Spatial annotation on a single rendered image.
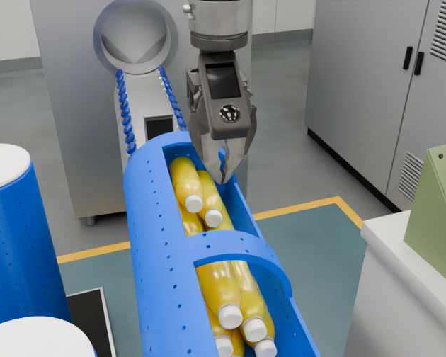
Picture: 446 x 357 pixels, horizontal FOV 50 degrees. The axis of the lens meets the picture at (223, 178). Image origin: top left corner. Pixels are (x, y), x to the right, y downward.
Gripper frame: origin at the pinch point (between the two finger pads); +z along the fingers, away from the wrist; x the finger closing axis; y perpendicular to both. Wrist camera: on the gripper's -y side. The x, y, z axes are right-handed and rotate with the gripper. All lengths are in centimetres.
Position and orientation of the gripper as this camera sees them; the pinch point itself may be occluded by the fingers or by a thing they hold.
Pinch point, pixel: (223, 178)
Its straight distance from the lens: 67.7
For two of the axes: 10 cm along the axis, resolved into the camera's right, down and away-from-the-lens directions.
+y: -2.4, -5.3, 8.2
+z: 0.0, 8.4, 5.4
